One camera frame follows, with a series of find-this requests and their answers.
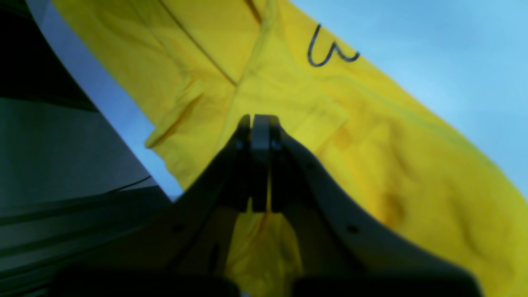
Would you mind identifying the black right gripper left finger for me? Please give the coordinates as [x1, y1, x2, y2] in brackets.
[75, 115, 271, 281]

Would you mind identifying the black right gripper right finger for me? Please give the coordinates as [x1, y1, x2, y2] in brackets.
[269, 116, 467, 281]

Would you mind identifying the orange T-shirt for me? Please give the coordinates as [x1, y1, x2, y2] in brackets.
[53, 0, 528, 297]

